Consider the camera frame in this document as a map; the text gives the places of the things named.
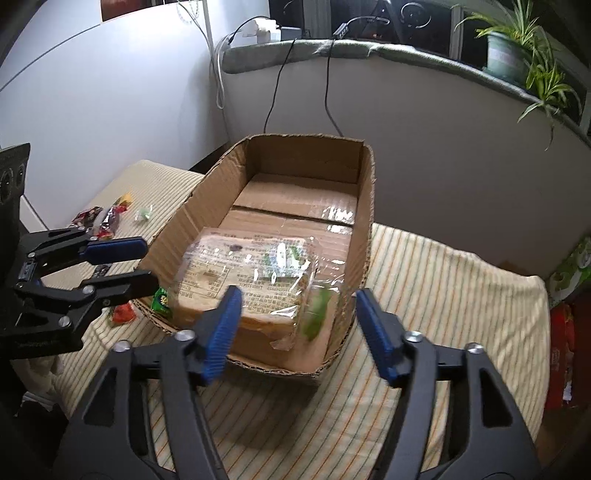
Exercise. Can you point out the black tripod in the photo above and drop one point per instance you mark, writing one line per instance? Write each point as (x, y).
(385, 14)

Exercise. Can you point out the clear bag of sliced bread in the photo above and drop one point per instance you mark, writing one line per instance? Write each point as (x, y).
(231, 272)

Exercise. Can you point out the red and black snack packet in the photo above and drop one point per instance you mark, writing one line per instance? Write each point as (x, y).
(110, 220)

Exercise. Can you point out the dark red snack packet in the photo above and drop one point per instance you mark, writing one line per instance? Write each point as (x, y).
(87, 216)

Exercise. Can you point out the green snack packet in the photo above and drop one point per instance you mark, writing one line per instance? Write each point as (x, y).
(162, 302)

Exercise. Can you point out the striped bed sheet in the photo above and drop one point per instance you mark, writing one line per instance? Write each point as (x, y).
(415, 277)

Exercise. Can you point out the green printed carton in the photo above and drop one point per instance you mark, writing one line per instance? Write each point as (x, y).
(572, 277)

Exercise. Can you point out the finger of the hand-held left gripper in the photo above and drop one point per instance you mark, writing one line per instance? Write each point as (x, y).
(117, 250)
(134, 284)

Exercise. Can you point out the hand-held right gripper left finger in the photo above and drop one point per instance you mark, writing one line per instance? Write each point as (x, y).
(225, 330)

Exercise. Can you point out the spider plant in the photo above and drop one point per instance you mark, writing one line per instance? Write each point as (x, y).
(545, 78)

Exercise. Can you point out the cardboard box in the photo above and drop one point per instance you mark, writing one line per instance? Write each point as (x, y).
(295, 157)

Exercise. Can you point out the grey power adapter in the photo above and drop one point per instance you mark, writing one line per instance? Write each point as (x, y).
(290, 33)

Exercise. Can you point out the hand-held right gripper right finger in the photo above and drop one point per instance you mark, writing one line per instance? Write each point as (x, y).
(375, 332)

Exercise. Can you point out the white power adapter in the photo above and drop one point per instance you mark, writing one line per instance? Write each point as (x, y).
(261, 30)

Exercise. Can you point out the small black hub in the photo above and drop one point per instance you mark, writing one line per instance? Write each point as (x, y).
(341, 30)

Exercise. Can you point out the yellow and red snack packet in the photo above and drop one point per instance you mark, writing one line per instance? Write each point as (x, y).
(123, 201)

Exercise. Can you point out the pale green flowerpot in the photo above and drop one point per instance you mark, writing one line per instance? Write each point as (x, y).
(503, 57)

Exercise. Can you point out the red carton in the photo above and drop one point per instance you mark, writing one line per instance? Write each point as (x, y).
(558, 350)

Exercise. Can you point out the green and white candy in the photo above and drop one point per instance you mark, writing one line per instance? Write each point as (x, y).
(143, 213)

